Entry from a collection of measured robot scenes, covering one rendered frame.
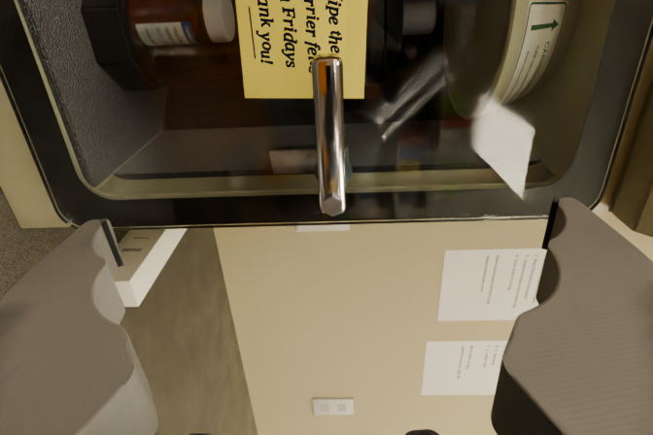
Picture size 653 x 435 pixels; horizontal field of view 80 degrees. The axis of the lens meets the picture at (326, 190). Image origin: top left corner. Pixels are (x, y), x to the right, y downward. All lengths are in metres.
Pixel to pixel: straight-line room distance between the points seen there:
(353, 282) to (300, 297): 0.13
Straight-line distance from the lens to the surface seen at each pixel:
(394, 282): 0.93
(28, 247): 0.42
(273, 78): 0.26
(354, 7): 0.25
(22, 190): 0.39
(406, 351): 1.10
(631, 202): 0.35
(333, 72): 0.20
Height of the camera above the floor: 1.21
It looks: 2 degrees down
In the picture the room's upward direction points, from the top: 88 degrees clockwise
